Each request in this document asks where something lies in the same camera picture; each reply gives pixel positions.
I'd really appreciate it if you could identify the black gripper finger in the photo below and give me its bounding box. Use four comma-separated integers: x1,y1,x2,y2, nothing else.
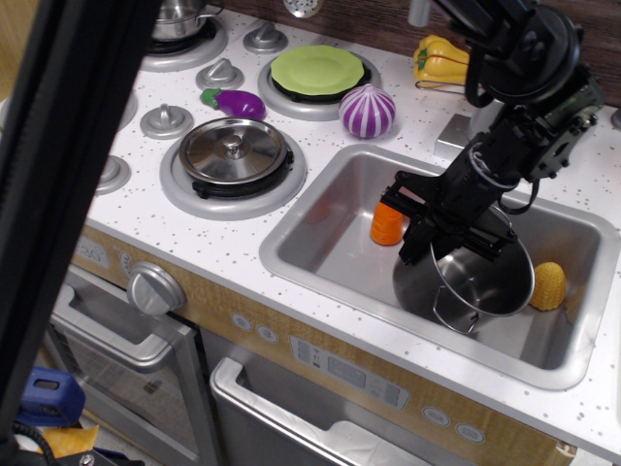
399,217,448,265

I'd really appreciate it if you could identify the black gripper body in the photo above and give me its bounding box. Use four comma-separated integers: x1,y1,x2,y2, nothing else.
380,141,519,259

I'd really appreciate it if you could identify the steel pot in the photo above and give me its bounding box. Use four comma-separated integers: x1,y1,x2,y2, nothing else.
392,239,535,335
151,0,223,42

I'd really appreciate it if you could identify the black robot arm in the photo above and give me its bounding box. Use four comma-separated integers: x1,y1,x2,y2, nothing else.
381,1,605,264

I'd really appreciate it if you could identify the silver sink basin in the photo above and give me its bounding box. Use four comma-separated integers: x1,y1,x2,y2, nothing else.
259,145,620,390

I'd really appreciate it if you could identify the steel pot lid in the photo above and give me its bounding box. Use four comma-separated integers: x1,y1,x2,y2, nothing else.
179,117,289,186

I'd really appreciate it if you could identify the orange toy carrot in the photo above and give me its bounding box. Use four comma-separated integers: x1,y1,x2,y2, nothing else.
370,202,404,246

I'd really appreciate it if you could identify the silver faucet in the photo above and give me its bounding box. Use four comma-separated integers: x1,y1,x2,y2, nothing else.
407,0,506,161

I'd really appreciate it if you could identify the yellow toy corn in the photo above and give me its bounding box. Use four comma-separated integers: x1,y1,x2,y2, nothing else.
529,262,567,312

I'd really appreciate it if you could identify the purple striped toy onion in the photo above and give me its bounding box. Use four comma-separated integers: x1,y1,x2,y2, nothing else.
339,83,396,139

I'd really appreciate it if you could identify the yellow toy bell pepper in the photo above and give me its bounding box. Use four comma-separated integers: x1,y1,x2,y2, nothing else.
413,35,470,87

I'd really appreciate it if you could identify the back right stove burner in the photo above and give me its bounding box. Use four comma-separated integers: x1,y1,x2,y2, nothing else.
257,50,382,121

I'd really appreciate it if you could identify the stove burner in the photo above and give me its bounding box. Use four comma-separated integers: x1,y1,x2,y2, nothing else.
141,19,227,73
159,133,307,221
257,50,382,121

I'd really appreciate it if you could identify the green plastic plate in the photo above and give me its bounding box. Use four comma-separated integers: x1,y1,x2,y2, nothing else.
270,45,365,96

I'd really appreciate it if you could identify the purple toy eggplant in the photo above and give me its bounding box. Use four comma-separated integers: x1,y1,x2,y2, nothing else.
200,88,267,119

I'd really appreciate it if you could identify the silver stove knob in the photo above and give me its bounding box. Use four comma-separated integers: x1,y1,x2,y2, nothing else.
140,104,194,140
95,155,131,196
195,58,245,90
243,21,288,54

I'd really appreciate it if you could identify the front right stove burner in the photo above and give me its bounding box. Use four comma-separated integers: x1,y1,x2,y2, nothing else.
159,133,307,221

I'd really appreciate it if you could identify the perforated steel ladle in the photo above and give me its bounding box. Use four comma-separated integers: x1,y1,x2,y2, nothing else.
282,0,324,19

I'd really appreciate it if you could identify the silver oven dial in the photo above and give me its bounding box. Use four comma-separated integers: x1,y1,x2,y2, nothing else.
126,261,186,316

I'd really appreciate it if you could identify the back left stove burner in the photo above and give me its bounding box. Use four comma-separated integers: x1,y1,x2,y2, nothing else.
141,19,227,73

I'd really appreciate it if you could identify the front left coil burner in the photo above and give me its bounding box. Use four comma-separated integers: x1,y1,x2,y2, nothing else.
116,91,138,132

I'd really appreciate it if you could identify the blue clamp tool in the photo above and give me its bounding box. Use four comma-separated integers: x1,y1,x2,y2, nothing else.
16,366,85,427

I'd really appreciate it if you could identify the yellow cloth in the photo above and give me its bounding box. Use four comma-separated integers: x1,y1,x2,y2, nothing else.
43,424,99,458

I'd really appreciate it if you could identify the dishwasher door with handle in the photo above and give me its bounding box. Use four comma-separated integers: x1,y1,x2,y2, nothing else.
210,357,466,465

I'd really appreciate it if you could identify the oven door with handle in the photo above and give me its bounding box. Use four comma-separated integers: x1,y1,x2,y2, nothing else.
45,266,222,465

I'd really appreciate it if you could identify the black foreground frame bar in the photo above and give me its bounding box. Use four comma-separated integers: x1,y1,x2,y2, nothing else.
1,1,159,454

